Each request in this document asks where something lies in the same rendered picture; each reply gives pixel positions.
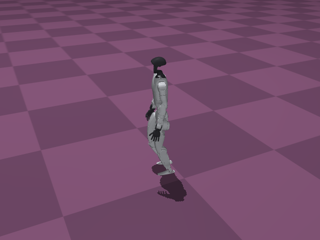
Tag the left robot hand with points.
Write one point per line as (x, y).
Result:
(156, 133)

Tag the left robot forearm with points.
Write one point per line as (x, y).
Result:
(161, 116)

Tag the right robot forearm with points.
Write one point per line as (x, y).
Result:
(153, 104)

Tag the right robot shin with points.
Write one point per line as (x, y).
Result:
(153, 148)

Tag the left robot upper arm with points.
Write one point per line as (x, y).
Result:
(162, 88)

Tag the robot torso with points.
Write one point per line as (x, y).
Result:
(156, 95)

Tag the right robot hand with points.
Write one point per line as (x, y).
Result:
(149, 113)

